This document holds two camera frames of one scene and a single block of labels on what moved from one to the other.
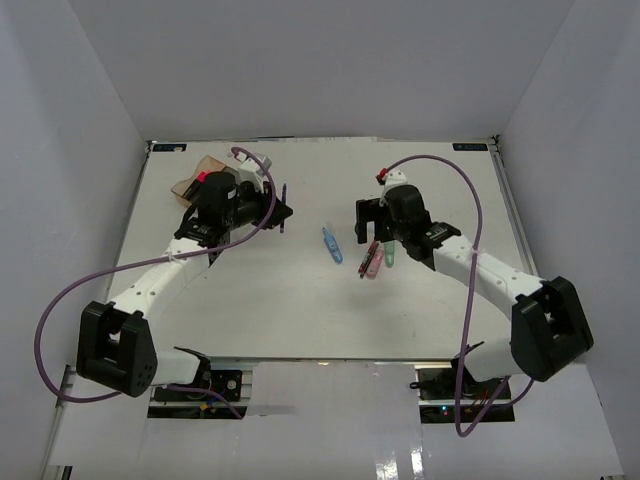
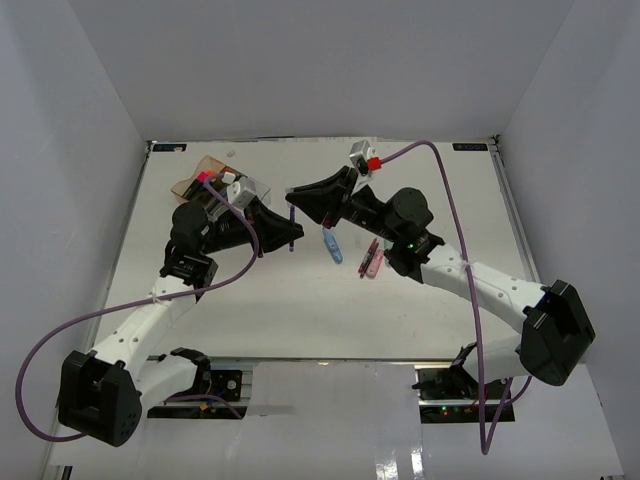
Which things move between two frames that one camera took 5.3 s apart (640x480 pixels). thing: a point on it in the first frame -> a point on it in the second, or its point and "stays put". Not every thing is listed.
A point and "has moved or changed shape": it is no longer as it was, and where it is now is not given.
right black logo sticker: [469, 146] stays put
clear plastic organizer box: [209, 164] stays put
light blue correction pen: [333, 247] stays put
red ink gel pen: [368, 258] stays put
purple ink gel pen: [284, 201] has moved or changed shape
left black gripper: [264, 198] -> [274, 230]
